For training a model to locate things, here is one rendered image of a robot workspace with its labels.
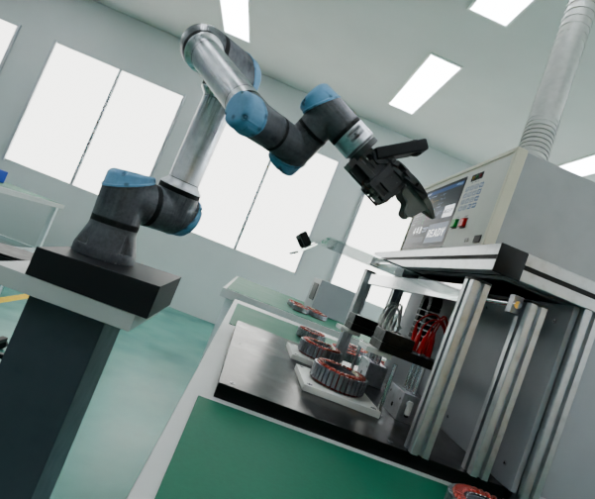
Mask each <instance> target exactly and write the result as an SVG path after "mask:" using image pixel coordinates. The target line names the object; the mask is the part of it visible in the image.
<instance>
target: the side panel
mask: <svg viewBox="0 0 595 499"><path fill-rule="evenodd" d="M506 499H595V313H592V311H590V310H587V309H582V308H580V310H579V313H578V316H577V319H576V321H575V324H574V327H573V330H572V333H571V336H570V339H569V342H568V345H567V347H566V350H565V353H564V356H563V359H562V362H561V365H560V368H559V370H558V373H557V376H556V379H555V382H554V385H553V387H552V390H551V393H550V395H549V398H548V401H547V404H546V407H545V412H544V415H543V418H542V420H541V423H540V426H539V429H538V432H537V435H536V438H535V441H534V443H533V446H532V449H531V452H530V455H529V458H528V461H527V464H526V467H525V469H524V472H523V475H522V478H521V481H520V484H519V487H518V490H517V492H516V493H514V492H511V491H510V490H508V493H507V496H506Z"/></svg>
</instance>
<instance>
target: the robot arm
mask: <svg viewBox="0 0 595 499"><path fill-rule="evenodd" d="M180 52H181V55H182V57H183V58H184V60H185V62H186V63H187V64H188V66H189V67H190V68H191V69H192V70H194V71H196V72H198V73H199V74H200V75H201V76H202V78H203V79H204V80H203V82H202V84H201V86H202V89H203V92H204V95H203V97H202V100H201V102H200V104H199V106H198V109H197V111H196V113H195V116H194V118H193V120H192V123H191V125H190V127H189V130H188V132H187V134H186V136H185V139H184V141H183V143H182V146H181V148H180V150H179V153H178V155H177V157H176V159H175V162H174V164H173V166H172V169H171V170H170V172H169V174H168V175H167V176H165V177H163V178H161V179H160V181H159V184H158V185H156V179H155V178H154V177H150V176H147V175H143V174H139V173H135V172H131V171H128V170H124V169H120V168H116V167H113V168H110V169H108V171H107V173H106V175H105V177H104V180H103V181H102V182H101V184H102V185H101V188H100V191H99V194H98V196H97V199H96V202H95V205H94V208H93V210H92V213H91V216H90V219H89V221H88V223H87V224H86V225H85V227H84V228H83V229H82V230H81V232H80V233H79V234H78V235H77V237H76V238H75V239H74V240H73V243H72V245H71V249H72V250H74V251H76V252H78V253H80V254H83V255H86V256H88V257H91V258H94V259H98V260H101V261H105V262H109V263H113V264H117V265H123V266H134V264H135V261H136V257H137V234H138V231H139V228H140V226H144V227H148V228H151V229H154V230H157V231H161V232H164V233H166V234H168V235H175V236H185V235H187V234H189V233H191V232H192V231H193V230H194V229H195V228H196V227H197V225H198V224H199V222H200V220H201V217H202V212H201V211H202V205H201V204H200V202H199V200H200V197H201V195H200V192H199V189H198V188H199V185H200V183H201V181H202V179H203V176H204V174H205V172H206V170H207V167H208V165H209V163H210V161H211V158H212V156H213V154H214V151H215V149H216V147H217V144H218V142H219V140H220V138H221V135H222V133H223V132H224V130H225V127H226V125H227V124H228V125H229V126H230V127H231V128H232V129H234V130H235V131H236V132H237V133H238V134H239V135H241V136H243V137H246V138H248V139H250V140H251V141H253V142H254V143H256V144H258V145H259V146H261V147H263V148H264V149H266V150H268V151H269V153H268V157H269V159H270V161H271V163H272V164H273V165H274V166H275V167H276V168H277V169H279V170H280V171H281V172H282V173H283V174H285V175H288V176H291V175H293V174H295V173H296V172H297V171H298V170H299V169H300V168H301V167H304V166H305V165H306V163H307V162H308V161H309V160H310V159H311V158H312V157H313V156H314V155H315V154H316V153H317V152H318V151H319V150H320V149H321V148H322V147H323V146H324V144H325V143H326V142H327V141H330V142H331V143H332V144H333V145H334V146H335V147H336V149H337V150H338V151H339V152H340V153H341V154H342V155H343V156H344V157H345V159H347V158H349V162H348V163H347V165H346V166H345V167H344V169H345V170H346V171H347V172H348V173H349V174H350V175H351V177H352V178H353V179H354V180H355V181H356V182H357V183H358V184H359V185H360V186H361V188H360V190H361V191H362V192H363V193H364V194H365V195H366V196H367V198H368V199H369V200H370V201H371V202H372V203H373V204H374V205H375V206H377V205H381V204H384V203H386V202H388V201H389V200H390V199H391V198H393V197H394V196H395V195H396V199H397V200H398V201H399V203H400V205H401V206H400V209H399V212H398V216H399V217H400V218H401V219H403V220H405V219H408V218H412V217H414V216H416V215H418V214H420V213H421V212H422V213H423V214H424V215H426V216H427V217H429V218H430V219H432V220H433V219H434V218H435V217H436V216H435V211H434V208H433V205H432V202H431V200H430V198H429V196H428V193H427V192H426V190H425V189H424V187H423V185H422V184H421V182H420V181H419V180H418V179H417V178H416V176H415V175H413V174H412V173H411V172H410V170H409V169H408V168H407V167H406V166H405V165H404V164H403V163H402V162H401V161H399V160H396V159H398V158H404V157H409V156H412V157H416V156H419V155H421V154H422V153H423V152H424V151H426V150H427V149H428V148H429V146H428V142H427V140H426V139H420V140H412V141H410V142H405V143H399V144H394V145H388V146H383V147H377V148H375V149H373V148H372V147H373V146H374V145H375V144H376V143H377V142H378V139H377V138H376V137H372V135H373V133H372V132H371V131H370V130H369V129H368V128H367V127H366V126H365V125H364V124H363V122H362V121H361V120H360V119H359V118H358V117H357V115H356V114H355V113H354V112H353V110H352V109H351V108H350V107H349V106H348V105H347V104H346V103H345V102H344V100H343V99H342V97H341V96H340V95H338V94H337V93H336V92H335V91H334V90H333V89H332V88H331V87H330V86H329V85H328V84H327V83H326V84H325V83H321V84H319V85H317V86H316V87H315V88H313V89H312V90H311V91H310V92H309V93H308V94H307V95H306V97H305V98H304V99H303V100H302V102H301V104H300V109H301V110H302V112H303V114H304V115H303V116H302V117H301V118H300V120H299V121H298V122H297V123H296V124H295V125H294V124H293V123H292V122H290V121H289V120H288V119H286V118H285V117H284V116H282V115H281V114H280V113H278V112H277V111H276V110H274V109H273V108H272V107H270V106H269V105H268V104H267V103H266V101H265V100H264V99H263V98H262V97H261V95H260V94H259V93H258V92H257V90H258V87H259V84H260V80H261V70H260V68H259V64H258V63H257V61H256V60H255V59H253V58H252V56H251V55H250V54H249V53H248V52H247V51H244V50H243V49H242V48H240V47H239V46H238V45H237V44H236V43H234V42H233V41H232V40H231V39H230V38H228V37H227V36H226V35H225V34H224V33H223V32H221V31H220V30H219V29H217V28H215V27H213V26H211V25H208V24H195V25H192V26H190V27H189V28H187V29H186V30H185V31H184V33H183V34H182V36H181V39H180ZM367 158H368V159H367ZM371 198H372V199H373V200H374V201H373V200H372V199H371Z"/></svg>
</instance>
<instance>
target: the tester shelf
mask: <svg viewBox="0 0 595 499"><path fill-rule="evenodd" d="M374 255H377V256H379V257H382V258H384V259H387V260H389V261H392V262H394V263H397V264H399V265H401V266H404V267H406V268H409V269H411V270H414V271H416V272H419V273H421V274H424V275H426V276H428V277H431V278H433V279H435V280H436V281H439V282H448V283H457V284H463V282H464V279H465V276H469V277H477V278H479V279H481V280H484V281H486V282H489V283H491V284H492V286H491V288H490V291H489V293H488V294H493V295H500V296H507V297H510V295H511V294H515V295H518V296H521V297H523V298H524V299H529V300H536V301H543V302H549V303H556V304H563V305H570V306H576V307H578V308H582V309H587V310H590V311H592V313H595V281H593V280H590V279H588V278H586V277H583V276H581V275H578V274H576V273H574V272H571V271H569V270H567V269H564V268H562V267H559V266H557V265H555V264H552V263H550V262H548V261H545V260H543V259H540V258H538V257H536V256H533V255H531V254H529V253H527V252H524V251H522V250H520V249H516V248H514V247H511V246H509V245H506V244H504V243H502V244H490V245H477V246H463V247H449V248H435V249H409V250H395V251H382V252H376V253H375V254H374Z"/></svg>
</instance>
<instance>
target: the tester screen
mask: <svg viewBox="0 0 595 499"><path fill-rule="evenodd" d="M464 181H465V180H463V181H460V182H458V183H456V184H454V185H451V186H449V187H446V188H443V189H441V190H438V191H436V192H433V193H430V194H428V196H429V198H430V200H431V202H432V205H433V208H434V211H436V209H438V208H441V207H444V206H447V205H451V204H454V203H455V205H456V202H457V199H458V197H459V194H460V191H461V189H462V186H463V183H464ZM450 218H451V216H448V217H443V218H439V219H435V220H432V219H430V218H429V217H427V216H426V215H424V214H423V213H422V212H421V213H420V214H418V215H416V216H415V217H414V220H413V222H412V225H411V228H410V230H409V233H408V235H407V238H406V240H407V239H411V238H417V237H423V240H422V242H421V243H413V244H405V243H404V246H403V248H406V247H417V246H427V245H438V244H441V243H442V242H436V243H426V244H423V242H424V239H425V236H426V234H427V231H428V228H429V226H430V225H431V224H436V223H441V222H446V221H450ZM421 226H424V227H423V229H422V232H421V234H420V235H415V236H412V234H413V231H414V229H415V228H416V227H421Z"/></svg>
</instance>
